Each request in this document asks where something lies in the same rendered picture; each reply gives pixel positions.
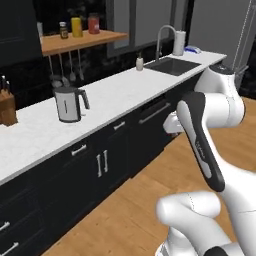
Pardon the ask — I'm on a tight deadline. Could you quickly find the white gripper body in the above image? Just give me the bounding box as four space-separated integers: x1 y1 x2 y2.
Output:
162 111 185 136

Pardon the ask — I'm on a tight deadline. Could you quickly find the black dishwasher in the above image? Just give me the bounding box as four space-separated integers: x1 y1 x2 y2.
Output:
127 87 188 179

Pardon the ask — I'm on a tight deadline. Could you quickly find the dark sink basin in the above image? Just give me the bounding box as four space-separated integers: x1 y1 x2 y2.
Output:
143 56 203 77

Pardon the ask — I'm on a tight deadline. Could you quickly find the black drawer front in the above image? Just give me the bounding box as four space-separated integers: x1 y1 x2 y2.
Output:
44 133 98 178
0 173 48 234
94 113 131 143
0 226 51 256

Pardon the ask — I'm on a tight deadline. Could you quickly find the black cupboard door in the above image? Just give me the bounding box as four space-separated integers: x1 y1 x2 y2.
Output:
46 146 104 234
100 128 132 201

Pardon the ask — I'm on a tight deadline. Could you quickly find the white soap dispenser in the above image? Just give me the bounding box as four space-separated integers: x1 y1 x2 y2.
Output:
135 52 145 72

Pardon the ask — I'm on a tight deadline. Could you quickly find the blue and white sponge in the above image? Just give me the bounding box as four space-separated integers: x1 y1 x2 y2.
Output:
183 45 203 55

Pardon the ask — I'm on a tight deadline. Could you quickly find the white paper towel roll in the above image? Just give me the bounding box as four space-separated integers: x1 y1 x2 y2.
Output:
172 29 187 57

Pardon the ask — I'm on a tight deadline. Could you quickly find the silver arched tap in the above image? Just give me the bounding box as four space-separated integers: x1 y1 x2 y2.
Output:
155 24 178 62

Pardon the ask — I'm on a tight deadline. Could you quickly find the grey framed window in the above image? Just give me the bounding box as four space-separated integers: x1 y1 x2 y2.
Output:
105 0 188 59

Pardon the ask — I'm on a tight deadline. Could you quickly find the grey fridge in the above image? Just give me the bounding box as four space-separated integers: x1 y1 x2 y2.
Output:
187 0 256 88

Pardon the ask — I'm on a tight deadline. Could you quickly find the hanging metal utensil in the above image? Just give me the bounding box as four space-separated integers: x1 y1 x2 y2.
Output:
76 49 85 81

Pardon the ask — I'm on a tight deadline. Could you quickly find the silver electric kettle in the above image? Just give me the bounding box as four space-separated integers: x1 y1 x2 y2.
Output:
53 85 91 124

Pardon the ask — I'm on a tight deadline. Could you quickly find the hanging metal spatula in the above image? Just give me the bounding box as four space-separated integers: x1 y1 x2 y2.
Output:
67 50 77 83

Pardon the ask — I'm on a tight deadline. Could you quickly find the hanging metal spoon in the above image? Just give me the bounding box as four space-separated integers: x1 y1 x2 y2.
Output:
58 53 71 88

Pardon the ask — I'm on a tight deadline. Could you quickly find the hanging metal ladle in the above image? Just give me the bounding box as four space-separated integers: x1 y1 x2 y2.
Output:
47 54 64 88

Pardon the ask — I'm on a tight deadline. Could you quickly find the red jar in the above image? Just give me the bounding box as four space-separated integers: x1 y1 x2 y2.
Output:
87 12 101 35

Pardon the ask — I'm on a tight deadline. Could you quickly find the yellow jar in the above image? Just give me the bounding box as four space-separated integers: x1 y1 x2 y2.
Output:
70 17 84 38

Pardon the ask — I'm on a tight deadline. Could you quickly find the dark spice jar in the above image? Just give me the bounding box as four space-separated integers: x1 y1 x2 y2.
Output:
59 21 70 40

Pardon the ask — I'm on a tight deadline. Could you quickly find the white shelf container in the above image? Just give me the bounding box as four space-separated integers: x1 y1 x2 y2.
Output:
36 21 45 38

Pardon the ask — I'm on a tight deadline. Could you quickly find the wooden knife block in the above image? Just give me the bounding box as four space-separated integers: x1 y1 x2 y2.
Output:
0 75 19 127

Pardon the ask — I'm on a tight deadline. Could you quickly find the silver dishwasher handle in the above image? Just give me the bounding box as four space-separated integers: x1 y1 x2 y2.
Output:
137 102 172 125

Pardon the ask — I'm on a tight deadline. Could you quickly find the silver drawer handle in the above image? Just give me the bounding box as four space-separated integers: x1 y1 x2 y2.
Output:
112 120 127 131
0 241 20 256
0 220 11 233
70 143 89 157

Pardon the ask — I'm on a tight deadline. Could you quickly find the silver cupboard door handle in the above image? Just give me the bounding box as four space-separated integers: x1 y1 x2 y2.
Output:
96 153 103 179
102 149 110 174

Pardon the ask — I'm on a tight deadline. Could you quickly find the wooden wall shelf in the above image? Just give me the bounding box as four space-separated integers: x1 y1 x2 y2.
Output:
39 29 129 57

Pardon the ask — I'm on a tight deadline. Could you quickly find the black wall cupboard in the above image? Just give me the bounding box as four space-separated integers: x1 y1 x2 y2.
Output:
0 0 43 68

